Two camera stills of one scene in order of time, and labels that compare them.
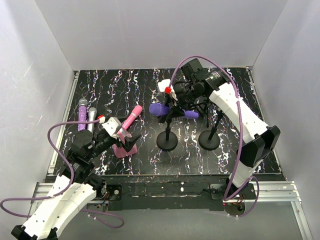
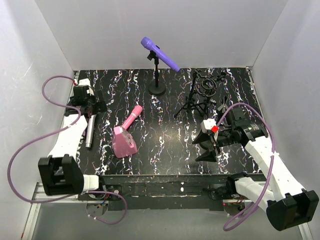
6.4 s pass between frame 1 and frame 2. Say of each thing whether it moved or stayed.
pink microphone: stayed
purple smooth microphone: moved
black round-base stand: moved
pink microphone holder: stayed
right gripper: moved
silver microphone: stayed
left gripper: moved
